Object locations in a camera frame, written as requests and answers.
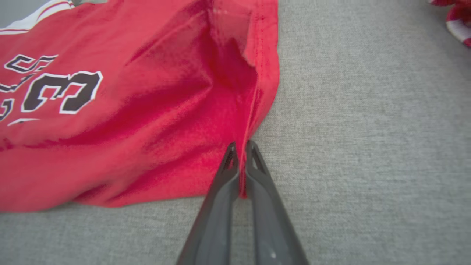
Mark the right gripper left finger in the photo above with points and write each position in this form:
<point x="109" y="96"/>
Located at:
<point x="215" y="221"/>

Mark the small red white garment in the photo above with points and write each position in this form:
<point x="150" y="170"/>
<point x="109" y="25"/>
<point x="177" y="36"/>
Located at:
<point x="458" y="22"/>

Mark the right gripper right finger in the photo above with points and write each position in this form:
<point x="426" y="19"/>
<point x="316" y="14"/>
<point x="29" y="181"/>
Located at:
<point x="272" y="228"/>

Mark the red Bulls basketball jersey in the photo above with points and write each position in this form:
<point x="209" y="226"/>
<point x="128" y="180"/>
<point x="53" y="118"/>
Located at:
<point x="147" y="129"/>

